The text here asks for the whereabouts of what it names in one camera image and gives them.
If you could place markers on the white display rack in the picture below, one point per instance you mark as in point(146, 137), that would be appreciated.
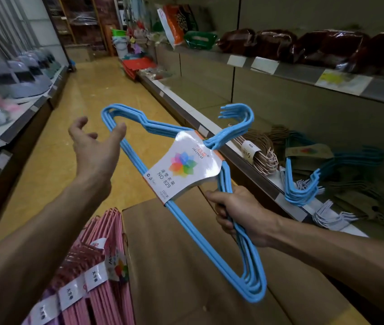
point(9, 131)

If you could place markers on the clear wrapped packet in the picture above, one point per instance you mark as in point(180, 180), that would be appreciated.
point(156, 73)

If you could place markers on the person's right forearm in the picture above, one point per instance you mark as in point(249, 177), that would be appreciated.
point(348, 260)

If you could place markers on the person's left forearm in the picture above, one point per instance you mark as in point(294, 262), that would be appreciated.
point(32, 253)

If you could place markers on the person's left hand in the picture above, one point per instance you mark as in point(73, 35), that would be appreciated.
point(95, 159)

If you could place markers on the orange printed bag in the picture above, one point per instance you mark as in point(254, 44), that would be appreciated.
point(175, 25)

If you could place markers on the blue plastic item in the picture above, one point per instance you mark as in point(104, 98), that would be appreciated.
point(72, 65)

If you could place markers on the grey hanger bundle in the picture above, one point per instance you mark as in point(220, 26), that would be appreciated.
point(331, 220)
point(309, 186)

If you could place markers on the white bucket stack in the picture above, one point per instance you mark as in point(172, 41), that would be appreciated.
point(121, 45)

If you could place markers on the small brown cardboard box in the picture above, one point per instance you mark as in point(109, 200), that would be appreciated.
point(78, 54)

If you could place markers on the grey store shelf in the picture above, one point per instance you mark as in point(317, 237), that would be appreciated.
point(297, 108)

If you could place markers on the row of grey dustpan sets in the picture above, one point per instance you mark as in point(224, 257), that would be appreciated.
point(22, 81)

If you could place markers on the pile of colourful small goods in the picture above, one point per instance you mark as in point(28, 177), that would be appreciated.
point(141, 38)

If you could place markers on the row of brown wrapped packets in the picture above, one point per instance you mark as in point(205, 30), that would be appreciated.
point(314, 47)

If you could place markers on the flattened brown cardboard box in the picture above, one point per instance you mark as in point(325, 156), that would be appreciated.
point(178, 267)

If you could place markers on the rose gold metal hanger bundle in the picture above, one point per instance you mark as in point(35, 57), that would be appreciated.
point(249, 150)

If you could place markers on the person's right hand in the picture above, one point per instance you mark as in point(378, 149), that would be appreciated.
point(249, 220)

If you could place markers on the green plastic basket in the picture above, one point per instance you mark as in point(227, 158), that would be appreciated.
point(200, 40)

